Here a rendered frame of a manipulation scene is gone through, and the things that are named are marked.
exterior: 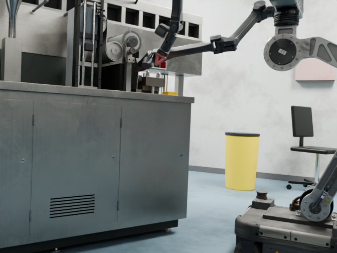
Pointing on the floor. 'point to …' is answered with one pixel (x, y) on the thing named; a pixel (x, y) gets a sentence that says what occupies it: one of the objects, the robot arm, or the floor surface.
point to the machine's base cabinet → (89, 168)
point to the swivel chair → (304, 113)
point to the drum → (241, 160)
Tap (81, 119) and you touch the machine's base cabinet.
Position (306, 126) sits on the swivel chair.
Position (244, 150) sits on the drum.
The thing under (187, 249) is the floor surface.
